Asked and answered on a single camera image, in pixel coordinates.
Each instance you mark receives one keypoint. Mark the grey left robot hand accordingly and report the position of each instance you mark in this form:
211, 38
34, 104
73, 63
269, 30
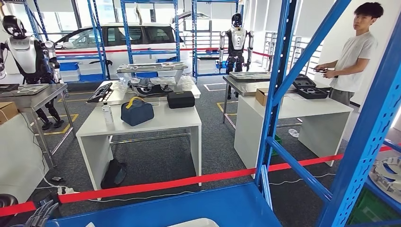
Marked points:
40, 216

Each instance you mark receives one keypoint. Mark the flat grey metal part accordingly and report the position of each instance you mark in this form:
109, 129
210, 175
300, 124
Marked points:
28, 90
249, 75

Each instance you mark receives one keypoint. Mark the plastic-wrapped black car part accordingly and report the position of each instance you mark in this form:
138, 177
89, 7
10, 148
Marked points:
150, 87

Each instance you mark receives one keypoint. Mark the long grey metal part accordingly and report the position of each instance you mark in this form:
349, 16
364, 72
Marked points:
152, 66

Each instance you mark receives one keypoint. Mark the round cast metal part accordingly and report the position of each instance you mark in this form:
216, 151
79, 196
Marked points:
387, 178

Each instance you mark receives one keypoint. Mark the white power strip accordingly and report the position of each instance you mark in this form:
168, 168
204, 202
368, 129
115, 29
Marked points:
67, 190

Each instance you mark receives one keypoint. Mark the white cabinet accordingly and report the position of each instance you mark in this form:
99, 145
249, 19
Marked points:
18, 156

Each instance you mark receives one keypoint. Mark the black backpack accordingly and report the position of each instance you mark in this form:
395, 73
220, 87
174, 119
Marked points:
113, 174

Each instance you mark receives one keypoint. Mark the cardboard box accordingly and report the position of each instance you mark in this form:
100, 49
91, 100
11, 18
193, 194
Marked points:
7, 112
261, 96

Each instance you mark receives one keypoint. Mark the red barrier tape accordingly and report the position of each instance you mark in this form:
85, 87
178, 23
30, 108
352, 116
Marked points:
156, 185
94, 51

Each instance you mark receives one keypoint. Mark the clear plastic bottle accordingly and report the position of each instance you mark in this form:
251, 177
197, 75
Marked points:
107, 114

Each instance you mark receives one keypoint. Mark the steel table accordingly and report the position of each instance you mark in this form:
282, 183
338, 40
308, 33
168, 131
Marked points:
40, 94
247, 87

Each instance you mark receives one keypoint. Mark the black plastic tray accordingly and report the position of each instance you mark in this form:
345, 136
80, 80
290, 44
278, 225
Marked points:
100, 93

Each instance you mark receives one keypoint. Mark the blue storage bin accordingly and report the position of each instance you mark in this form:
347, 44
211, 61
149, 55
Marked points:
69, 66

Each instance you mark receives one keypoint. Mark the black silver humanoid robot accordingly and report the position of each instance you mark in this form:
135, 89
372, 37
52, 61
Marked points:
28, 56
237, 40

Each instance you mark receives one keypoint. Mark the white car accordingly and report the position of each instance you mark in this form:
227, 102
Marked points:
116, 64

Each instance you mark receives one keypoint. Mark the black hard case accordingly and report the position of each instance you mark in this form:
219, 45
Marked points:
310, 91
181, 99

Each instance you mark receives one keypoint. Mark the green plastic crate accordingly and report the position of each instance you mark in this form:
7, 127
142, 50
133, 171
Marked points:
277, 145
369, 210

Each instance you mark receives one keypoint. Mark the white floor rag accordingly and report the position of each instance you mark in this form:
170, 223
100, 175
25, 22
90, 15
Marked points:
293, 133

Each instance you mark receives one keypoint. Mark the white metal railing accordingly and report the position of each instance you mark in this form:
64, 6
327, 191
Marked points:
297, 53

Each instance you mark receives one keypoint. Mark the black handheld controller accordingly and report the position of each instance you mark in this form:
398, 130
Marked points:
321, 70

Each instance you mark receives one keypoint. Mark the person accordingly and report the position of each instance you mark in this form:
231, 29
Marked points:
354, 59

